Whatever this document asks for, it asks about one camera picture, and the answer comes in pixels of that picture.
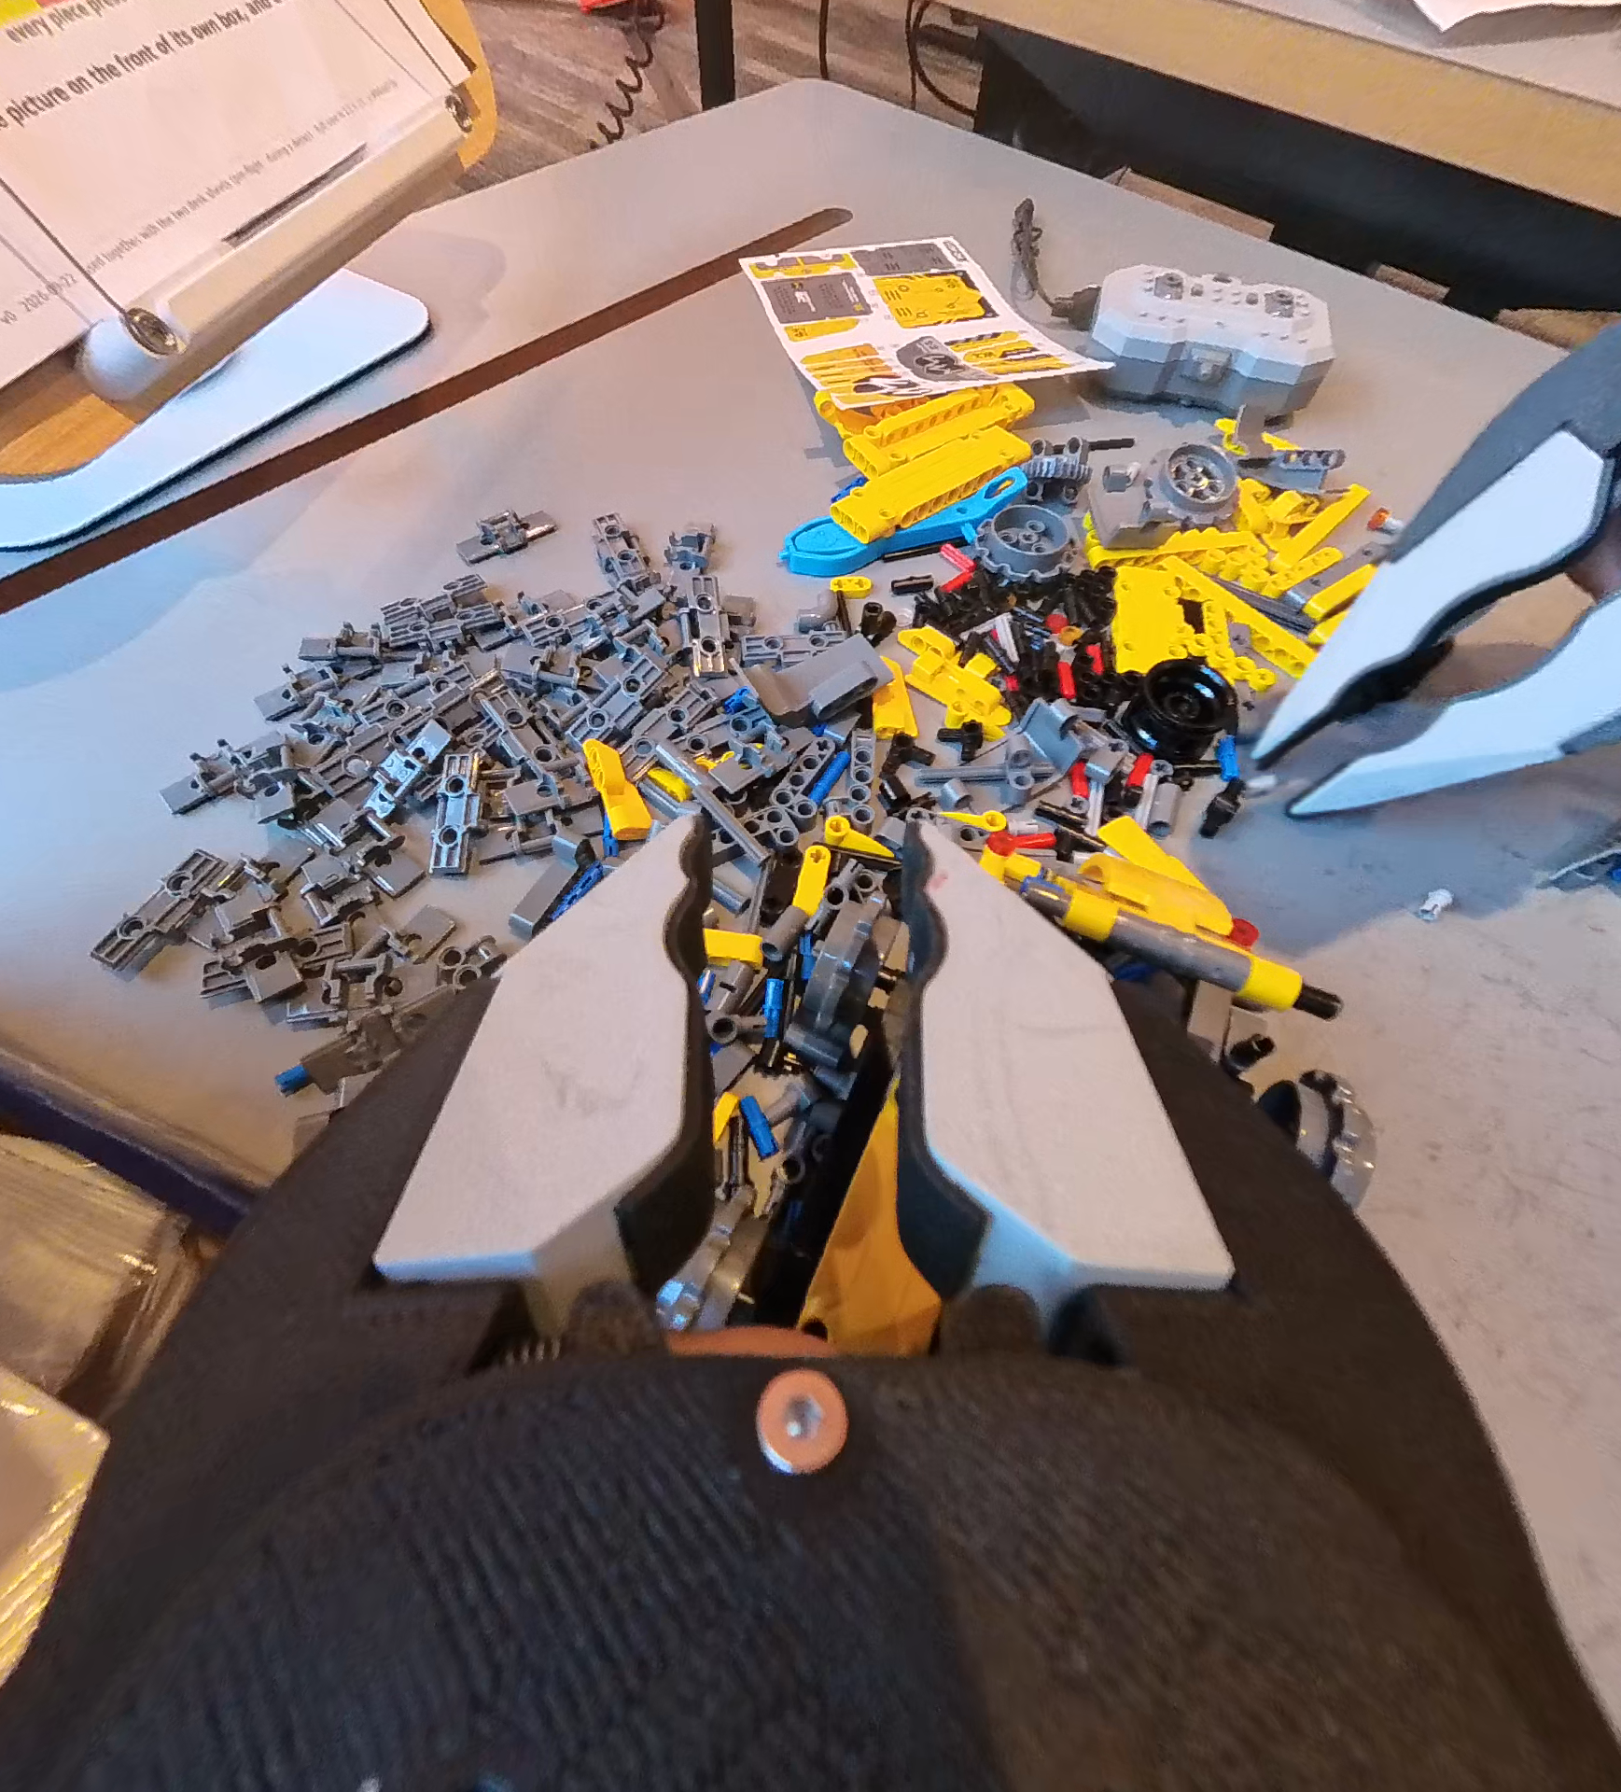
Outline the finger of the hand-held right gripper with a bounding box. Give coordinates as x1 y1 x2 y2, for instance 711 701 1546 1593
1247 428 1619 768
1287 578 1621 822

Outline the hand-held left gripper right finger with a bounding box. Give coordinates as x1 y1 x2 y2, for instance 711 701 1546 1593
894 824 1238 1302

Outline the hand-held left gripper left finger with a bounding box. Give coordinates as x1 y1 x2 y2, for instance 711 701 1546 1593
373 815 717 1298

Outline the yellow black brick vehicle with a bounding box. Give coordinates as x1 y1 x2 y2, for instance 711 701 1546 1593
655 813 1378 1354

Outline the pile of grey bricks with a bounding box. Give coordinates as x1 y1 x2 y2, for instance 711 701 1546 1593
698 421 1401 1123

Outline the grey desk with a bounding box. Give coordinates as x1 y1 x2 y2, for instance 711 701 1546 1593
0 77 1621 1792

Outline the pile of grey track links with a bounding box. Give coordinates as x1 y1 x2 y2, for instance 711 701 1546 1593
88 507 756 1110

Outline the yellow curved panel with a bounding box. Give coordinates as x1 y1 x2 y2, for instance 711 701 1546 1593
583 738 655 843

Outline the black toothed wheel hub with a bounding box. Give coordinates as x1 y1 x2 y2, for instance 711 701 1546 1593
1115 662 1238 766

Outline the grey remote controller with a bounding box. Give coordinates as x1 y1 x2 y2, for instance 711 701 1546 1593
1083 264 1333 419

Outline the background grey table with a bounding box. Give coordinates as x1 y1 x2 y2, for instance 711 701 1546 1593
964 0 1621 322

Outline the grey toothed wheel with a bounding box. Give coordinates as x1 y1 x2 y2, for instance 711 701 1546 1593
979 505 1085 589

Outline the clear plastic bag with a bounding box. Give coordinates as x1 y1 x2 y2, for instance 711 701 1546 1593
0 1093 217 1767

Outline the stack of yellow holed panels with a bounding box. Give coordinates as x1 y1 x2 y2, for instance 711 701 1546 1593
814 382 1038 542

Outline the blue brick separator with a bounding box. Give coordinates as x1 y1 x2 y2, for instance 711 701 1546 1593
777 469 1031 578

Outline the yellow grey sticker sheet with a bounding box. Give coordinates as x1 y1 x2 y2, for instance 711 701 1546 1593
739 236 1115 413

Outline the thin black cable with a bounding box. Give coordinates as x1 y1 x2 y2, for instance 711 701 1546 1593
1010 197 1106 322

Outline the black coiled cable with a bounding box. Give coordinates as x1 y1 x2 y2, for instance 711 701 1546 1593
583 0 665 150

